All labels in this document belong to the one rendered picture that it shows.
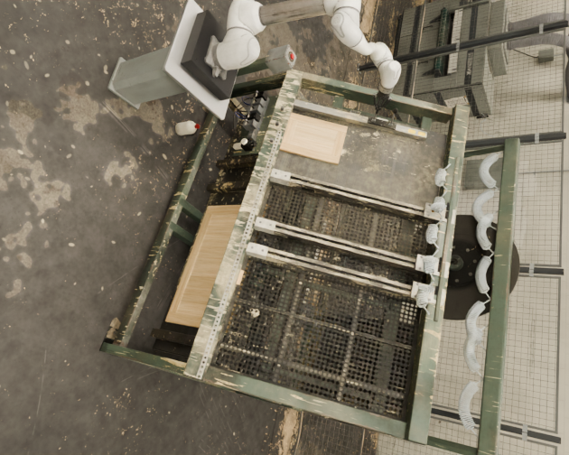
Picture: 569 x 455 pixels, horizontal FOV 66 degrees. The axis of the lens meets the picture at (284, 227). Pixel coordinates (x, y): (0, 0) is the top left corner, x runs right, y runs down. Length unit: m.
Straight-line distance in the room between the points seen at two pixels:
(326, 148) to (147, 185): 1.30
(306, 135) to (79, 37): 1.55
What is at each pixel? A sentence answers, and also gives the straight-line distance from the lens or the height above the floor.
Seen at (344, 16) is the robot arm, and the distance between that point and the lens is 2.38.
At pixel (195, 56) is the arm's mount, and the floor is 0.83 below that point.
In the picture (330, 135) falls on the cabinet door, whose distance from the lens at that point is 3.11.
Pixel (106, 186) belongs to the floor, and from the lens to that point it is 3.12.
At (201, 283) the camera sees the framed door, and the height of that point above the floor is 0.46.
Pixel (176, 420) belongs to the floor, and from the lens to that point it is 3.79.
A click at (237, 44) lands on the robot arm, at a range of 2.58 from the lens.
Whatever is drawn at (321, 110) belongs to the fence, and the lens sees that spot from 3.19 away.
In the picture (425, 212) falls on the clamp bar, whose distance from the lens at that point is 2.87.
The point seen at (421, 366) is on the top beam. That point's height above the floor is 1.86.
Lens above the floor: 2.59
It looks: 34 degrees down
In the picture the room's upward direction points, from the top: 90 degrees clockwise
